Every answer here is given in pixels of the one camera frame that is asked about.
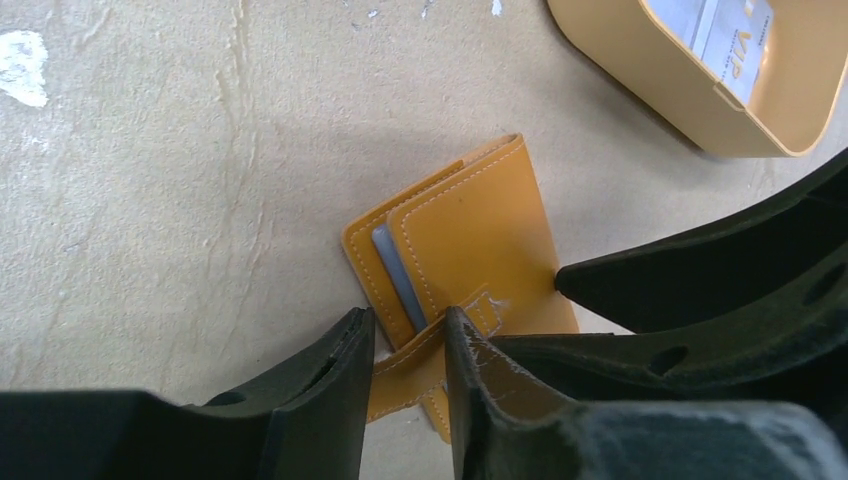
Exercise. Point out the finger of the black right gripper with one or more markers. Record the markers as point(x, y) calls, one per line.
point(717, 268)

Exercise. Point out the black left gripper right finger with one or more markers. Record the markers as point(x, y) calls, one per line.
point(507, 424)

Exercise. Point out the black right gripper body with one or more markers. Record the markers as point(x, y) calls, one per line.
point(790, 346)

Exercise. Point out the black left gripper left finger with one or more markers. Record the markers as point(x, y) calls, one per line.
point(302, 419)

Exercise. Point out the tan oval tray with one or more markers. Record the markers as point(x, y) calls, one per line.
point(794, 97)

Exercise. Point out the yellow leather card holder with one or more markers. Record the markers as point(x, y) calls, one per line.
point(474, 235)

